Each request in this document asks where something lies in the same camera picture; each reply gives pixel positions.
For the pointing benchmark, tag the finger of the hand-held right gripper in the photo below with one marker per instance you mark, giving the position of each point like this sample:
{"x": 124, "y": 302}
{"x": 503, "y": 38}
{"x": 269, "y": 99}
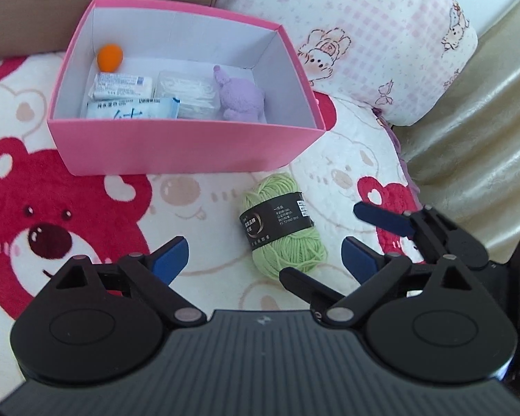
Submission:
{"x": 381, "y": 219}
{"x": 307, "y": 288}

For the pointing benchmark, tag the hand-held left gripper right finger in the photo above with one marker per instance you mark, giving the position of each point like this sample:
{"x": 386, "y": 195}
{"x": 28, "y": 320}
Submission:
{"x": 359, "y": 262}

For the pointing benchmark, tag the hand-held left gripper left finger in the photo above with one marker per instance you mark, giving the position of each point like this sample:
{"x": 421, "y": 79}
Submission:
{"x": 171, "y": 260}

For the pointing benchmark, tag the green yarn ball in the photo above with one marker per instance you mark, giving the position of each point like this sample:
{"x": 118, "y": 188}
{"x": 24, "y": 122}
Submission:
{"x": 286, "y": 251}

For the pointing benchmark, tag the pink cardboard box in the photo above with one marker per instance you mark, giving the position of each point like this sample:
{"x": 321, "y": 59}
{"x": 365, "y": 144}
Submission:
{"x": 177, "y": 147}

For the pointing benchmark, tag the blue wet wipes pack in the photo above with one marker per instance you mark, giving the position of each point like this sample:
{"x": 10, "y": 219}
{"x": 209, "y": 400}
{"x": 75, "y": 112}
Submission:
{"x": 125, "y": 110}

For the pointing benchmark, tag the clear plastic pack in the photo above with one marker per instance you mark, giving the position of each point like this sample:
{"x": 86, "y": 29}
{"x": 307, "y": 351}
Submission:
{"x": 186, "y": 91}

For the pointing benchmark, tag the purple plush toy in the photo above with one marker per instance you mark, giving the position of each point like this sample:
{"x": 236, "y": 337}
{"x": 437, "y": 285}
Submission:
{"x": 240, "y": 99}

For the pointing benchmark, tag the white tissue pack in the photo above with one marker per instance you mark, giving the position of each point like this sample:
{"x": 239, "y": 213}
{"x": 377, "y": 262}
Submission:
{"x": 121, "y": 86}

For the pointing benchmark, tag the orange ball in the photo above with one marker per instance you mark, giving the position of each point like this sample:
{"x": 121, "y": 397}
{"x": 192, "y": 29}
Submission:
{"x": 109, "y": 57}

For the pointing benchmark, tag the bear print blanket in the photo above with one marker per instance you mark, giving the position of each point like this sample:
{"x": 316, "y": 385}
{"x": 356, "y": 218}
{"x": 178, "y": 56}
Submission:
{"x": 199, "y": 199}

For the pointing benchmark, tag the purple ruffled sheet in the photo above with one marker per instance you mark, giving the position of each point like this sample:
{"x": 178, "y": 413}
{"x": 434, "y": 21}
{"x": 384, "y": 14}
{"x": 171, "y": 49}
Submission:
{"x": 398, "y": 147}

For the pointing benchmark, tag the beige padded headboard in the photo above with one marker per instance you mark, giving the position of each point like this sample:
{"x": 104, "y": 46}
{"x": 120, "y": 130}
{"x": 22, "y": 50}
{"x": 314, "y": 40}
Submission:
{"x": 481, "y": 160}

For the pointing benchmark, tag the pink checked bunny pillow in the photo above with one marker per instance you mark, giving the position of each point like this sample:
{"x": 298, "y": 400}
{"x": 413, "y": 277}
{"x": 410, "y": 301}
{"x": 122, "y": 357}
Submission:
{"x": 372, "y": 8}

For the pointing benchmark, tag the brown embroidered cushion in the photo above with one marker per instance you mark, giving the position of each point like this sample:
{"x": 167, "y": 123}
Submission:
{"x": 26, "y": 8}

